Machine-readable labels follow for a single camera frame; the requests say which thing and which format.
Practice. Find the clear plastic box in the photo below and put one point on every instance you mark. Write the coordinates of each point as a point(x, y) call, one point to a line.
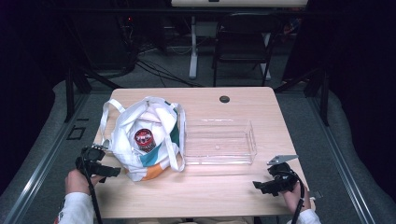
point(219, 143)

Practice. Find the black metal stand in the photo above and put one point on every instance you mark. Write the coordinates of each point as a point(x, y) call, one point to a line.
point(73, 90)
point(320, 93)

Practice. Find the white table leg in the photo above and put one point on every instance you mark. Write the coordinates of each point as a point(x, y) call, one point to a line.
point(193, 49)

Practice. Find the black folding chair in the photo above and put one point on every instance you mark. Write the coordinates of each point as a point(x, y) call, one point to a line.
point(246, 40)

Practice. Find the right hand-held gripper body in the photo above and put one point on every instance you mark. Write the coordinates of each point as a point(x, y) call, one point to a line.
point(282, 175)

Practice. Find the white tote bag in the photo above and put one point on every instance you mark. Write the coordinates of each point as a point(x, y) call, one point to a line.
point(146, 161)

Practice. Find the person's left hand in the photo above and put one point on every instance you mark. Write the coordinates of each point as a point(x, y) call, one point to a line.
point(76, 182)

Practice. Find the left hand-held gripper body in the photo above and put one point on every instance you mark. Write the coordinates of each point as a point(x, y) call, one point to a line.
point(90, 154)

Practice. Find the person's right hand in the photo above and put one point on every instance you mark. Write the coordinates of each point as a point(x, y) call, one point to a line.
point(294, 199)

